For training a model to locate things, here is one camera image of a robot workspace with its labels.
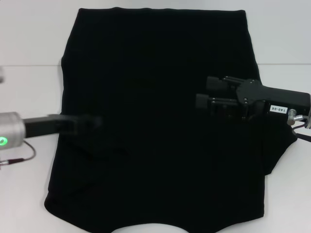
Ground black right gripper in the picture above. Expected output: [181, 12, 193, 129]
[196, 76, 311, 122]

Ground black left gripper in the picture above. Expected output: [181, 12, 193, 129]
[23, 115, 103, 141]

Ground black shirt with FREE print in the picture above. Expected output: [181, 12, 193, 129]
[43, 8, 298, 226]

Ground left gripper connector cable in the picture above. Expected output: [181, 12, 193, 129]
[0, 142, 37, 170]

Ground gripper connector cable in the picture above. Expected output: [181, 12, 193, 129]
[286, 108, 311, 148]
[0, 142, 37, 170]

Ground right gripper connector cable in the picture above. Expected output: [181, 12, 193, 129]
[286, 108, 311, 148]

